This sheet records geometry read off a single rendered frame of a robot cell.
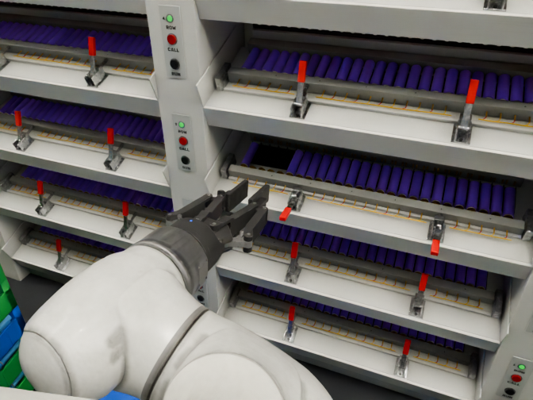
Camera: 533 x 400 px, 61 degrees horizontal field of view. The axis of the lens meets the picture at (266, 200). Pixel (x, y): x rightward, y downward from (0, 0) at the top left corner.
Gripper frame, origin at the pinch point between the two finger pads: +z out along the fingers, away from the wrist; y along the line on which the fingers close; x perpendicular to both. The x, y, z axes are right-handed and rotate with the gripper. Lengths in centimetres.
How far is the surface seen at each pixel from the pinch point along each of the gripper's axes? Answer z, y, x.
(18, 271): 22, -85, -53
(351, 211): 18.6, 13.8, -7.0
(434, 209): 19.8, 28.2, -3.6
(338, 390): 23, 17, -56
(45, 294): 20, -73, -57
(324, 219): 15.8, 9.2, -8.7
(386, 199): 19.8, 19.7, -3.6
